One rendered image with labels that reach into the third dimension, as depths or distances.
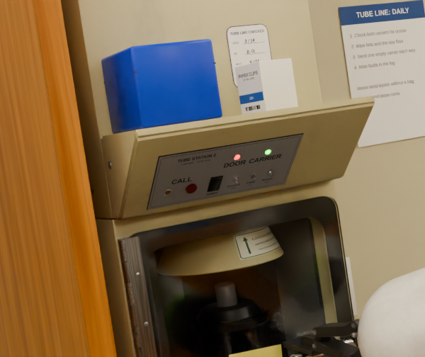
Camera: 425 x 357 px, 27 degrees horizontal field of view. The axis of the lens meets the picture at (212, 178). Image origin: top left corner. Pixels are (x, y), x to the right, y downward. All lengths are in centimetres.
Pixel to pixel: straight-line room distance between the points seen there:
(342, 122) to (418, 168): 77
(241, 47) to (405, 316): 52
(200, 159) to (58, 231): 18
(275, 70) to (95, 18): 22
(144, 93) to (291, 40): 29
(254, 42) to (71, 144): 32
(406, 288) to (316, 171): 42
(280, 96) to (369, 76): 73
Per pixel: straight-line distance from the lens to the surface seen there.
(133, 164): 98
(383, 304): 76
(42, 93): 97
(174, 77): 99
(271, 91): 107
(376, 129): 179
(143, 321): 108
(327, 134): 110
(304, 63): 120
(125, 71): 99
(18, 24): 103
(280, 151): 108
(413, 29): 187
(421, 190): 186
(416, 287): 75
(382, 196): 180
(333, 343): 109
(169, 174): 101
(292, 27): 119
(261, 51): 116
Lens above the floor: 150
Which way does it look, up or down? 3 degrees down
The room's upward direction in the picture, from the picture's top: 9 degrees counter-clockwise
